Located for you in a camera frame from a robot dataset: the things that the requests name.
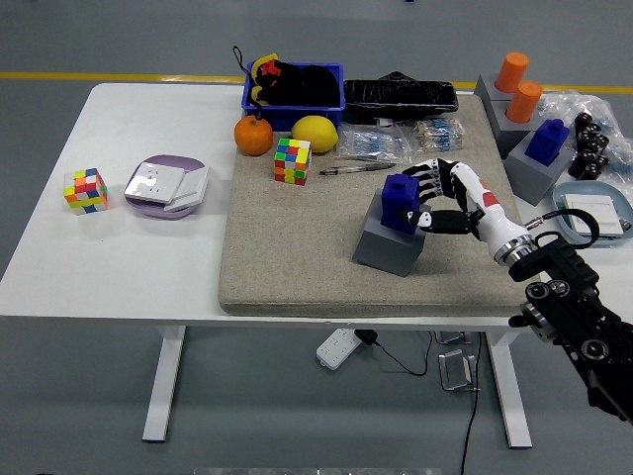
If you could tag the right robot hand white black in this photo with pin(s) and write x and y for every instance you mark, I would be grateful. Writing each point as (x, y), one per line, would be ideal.
(489, 218)

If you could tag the blue square seal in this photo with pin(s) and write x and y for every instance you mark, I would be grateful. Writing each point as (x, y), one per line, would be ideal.
(545, 143)
(395, 198)

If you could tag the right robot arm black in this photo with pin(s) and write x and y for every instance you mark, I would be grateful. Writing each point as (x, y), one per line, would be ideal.
(564, 277)

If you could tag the grey square seal holder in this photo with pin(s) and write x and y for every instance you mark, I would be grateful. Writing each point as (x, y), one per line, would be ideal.
(531, 183)
(386, 252)
(487, 89)
(509, 136)

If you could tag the orange round seal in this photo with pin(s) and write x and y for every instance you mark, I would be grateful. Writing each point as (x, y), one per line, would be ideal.
(512, 71)
(524, 101)

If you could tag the clear bag of resistors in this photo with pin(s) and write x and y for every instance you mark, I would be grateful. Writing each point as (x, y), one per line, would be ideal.
(371, 141)
(438, 134)

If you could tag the light blue plate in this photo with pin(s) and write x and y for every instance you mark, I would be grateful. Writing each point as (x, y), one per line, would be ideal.
(588, 188)

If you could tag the pile of black knobs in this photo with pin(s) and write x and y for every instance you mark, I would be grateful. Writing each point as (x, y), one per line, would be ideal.
(589, 148)

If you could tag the crumpled clear plastic bag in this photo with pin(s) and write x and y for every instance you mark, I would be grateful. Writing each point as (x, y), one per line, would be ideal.
(569, 104)

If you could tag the clear ballpoint pen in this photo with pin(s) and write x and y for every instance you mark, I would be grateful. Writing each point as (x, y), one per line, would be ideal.
(356, 168)

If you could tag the black keyboard in plastic wrap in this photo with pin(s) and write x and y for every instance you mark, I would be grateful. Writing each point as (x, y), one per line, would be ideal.
(395, 99)

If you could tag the white table leg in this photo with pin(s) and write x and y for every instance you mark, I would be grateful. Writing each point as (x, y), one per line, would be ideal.
(512, 396)
(163, 386)

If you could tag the yellow lemon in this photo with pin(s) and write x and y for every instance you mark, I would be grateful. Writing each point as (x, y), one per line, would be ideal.
(315, 132)

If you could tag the grey-brown mat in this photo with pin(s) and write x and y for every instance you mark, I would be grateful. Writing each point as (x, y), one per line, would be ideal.
(297, 247)

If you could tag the white power strip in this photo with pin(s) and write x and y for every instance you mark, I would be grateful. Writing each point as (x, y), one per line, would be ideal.
(336, 349)

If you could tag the colourful puzzle cube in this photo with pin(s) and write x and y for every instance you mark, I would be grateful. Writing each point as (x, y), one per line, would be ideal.
(85, 192)
(293, 161)

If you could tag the blue plastic bin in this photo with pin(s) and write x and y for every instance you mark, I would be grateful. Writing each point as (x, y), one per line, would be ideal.
(297, 116)

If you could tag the black pouch with yellow trim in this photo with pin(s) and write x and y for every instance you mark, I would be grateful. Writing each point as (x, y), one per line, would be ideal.
(301, 86)

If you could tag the orange fruit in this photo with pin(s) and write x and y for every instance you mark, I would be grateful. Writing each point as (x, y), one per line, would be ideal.
(253, 136)

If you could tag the purple plate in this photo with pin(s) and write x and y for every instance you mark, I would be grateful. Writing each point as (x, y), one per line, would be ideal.
(171, 159)

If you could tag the white switch panel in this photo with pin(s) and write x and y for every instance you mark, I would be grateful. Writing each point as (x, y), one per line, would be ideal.
(193, 187)
(593, 203)

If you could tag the metal bracket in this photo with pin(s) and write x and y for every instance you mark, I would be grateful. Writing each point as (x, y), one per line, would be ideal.
(450, 337)
(457, 371)

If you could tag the white wall socket panel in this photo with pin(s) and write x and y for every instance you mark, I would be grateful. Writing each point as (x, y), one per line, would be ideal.
(152, 183)

